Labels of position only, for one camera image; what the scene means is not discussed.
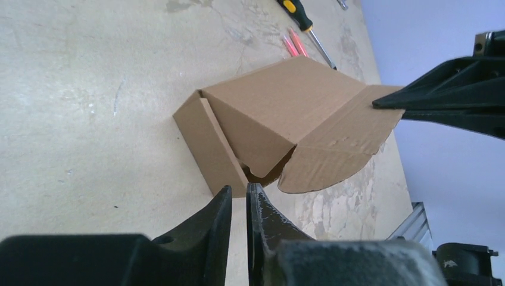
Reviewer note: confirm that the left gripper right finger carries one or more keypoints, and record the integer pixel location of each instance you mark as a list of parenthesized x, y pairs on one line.
[(280, 253)]

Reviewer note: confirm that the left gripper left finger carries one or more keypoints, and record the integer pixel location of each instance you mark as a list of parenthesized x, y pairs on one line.
[(193, 253)]

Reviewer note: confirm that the black yellow screwdriver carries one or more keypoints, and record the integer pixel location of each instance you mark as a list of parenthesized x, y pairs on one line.
[(296, 11)]

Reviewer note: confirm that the red pen with label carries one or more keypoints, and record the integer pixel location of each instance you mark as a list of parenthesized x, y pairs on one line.
[(290, 46)]

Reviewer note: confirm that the silver wrench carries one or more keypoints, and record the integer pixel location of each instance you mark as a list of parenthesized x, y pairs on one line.
[(343, 4)]

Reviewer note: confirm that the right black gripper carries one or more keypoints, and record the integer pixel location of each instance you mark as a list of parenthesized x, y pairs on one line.
[(451, 93)]

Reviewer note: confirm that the brown cardboard box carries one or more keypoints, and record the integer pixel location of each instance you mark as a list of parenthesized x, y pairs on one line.
[(297, 122)]

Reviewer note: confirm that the aluminium frame rail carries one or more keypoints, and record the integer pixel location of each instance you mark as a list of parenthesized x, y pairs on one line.
[(415, 228)]

